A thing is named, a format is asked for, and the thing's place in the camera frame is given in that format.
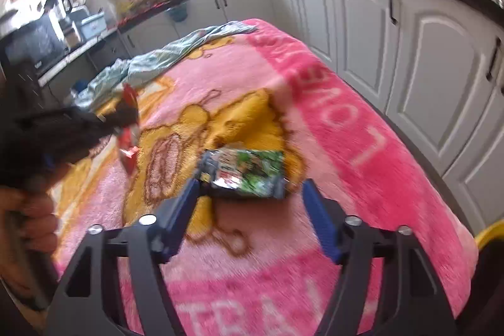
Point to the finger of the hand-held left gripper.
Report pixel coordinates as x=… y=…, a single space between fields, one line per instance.
x=122 y=117

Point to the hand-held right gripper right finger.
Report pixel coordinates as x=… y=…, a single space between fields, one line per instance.
x=321 y=218

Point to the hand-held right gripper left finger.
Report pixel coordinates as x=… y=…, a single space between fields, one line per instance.
x=179 y=214

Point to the red shiny wrapper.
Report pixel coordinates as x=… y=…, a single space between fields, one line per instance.
x=128 y=159

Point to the green snack packet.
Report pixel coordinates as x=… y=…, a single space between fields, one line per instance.
x=252 y=170

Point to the yellow trash bin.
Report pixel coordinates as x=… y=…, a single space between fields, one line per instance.
x=492 y=235

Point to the person's left hand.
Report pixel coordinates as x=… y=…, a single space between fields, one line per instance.
x=39 y=218

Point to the light green cloth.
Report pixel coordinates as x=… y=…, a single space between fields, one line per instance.
x=157 y=60

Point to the black microwave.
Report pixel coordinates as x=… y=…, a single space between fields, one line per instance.
x=33 y=44

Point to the white box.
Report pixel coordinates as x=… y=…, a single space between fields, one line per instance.
x=92 y=25

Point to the pink printed blanket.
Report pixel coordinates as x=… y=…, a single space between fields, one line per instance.
x=354 y=123

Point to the teal bucket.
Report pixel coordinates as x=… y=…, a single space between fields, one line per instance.
x=178 y=13

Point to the row of white cabinet doors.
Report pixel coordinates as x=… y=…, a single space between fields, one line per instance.
x=433 y=64

